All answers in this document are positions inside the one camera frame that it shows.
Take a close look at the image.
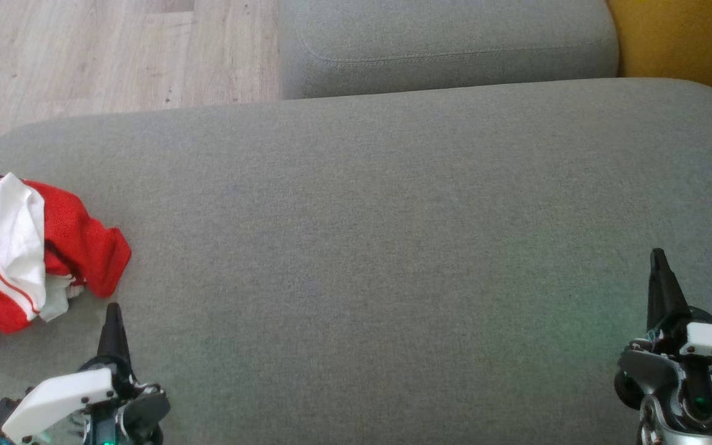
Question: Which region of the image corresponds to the grey sofa back cushion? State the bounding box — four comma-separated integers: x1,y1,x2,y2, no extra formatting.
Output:
277,0,620,101

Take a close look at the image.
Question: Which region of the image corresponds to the large yellow cushion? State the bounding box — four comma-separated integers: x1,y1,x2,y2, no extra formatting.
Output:
606,0,712,118

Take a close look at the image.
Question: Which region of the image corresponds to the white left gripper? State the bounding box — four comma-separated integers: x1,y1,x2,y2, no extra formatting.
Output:
1,303,171,445

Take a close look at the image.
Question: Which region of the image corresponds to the grey sofa seat cushion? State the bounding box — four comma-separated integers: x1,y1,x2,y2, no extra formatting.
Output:
0,77,712,445

